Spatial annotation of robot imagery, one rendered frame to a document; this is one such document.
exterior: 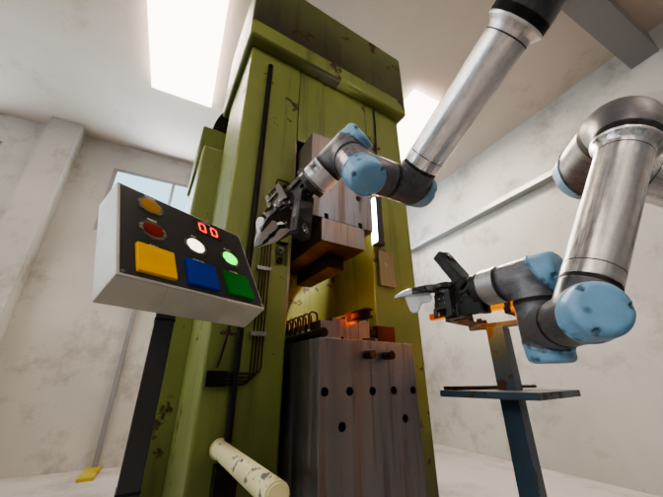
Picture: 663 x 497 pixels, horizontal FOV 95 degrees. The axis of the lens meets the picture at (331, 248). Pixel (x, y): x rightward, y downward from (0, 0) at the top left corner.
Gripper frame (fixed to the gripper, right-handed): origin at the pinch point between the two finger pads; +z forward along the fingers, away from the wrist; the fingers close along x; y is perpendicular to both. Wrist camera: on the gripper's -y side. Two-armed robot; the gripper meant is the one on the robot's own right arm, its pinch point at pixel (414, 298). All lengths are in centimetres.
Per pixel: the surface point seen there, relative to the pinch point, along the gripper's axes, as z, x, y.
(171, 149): 343, -82, -275
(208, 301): 10, -51, 5
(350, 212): 31, 1, -42
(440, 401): 267, 307, 49
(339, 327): 30.7, -4.8, 4.1
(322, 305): 79, 15, -15
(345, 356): 24.7, -6.6, 13.7
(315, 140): 31, -16, -72
